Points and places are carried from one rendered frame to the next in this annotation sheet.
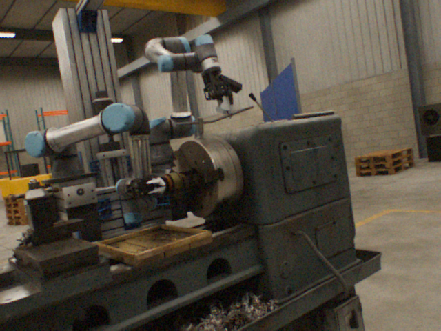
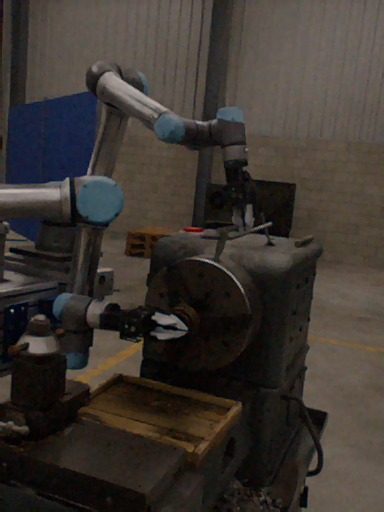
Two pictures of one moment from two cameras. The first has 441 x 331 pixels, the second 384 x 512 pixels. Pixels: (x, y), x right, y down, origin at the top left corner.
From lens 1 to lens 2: 0.99 m
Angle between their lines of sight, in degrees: 32
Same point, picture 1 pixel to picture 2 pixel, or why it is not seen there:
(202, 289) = (217, 485)
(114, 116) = (100, 200)
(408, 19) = (214, 73)
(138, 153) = (90, 254)
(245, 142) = (272, 276)
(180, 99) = (110, 164)
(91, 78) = not seen: outside the picture
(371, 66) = not seen: hidden behind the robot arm
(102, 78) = not seen: outside the picture
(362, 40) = (153, 77)
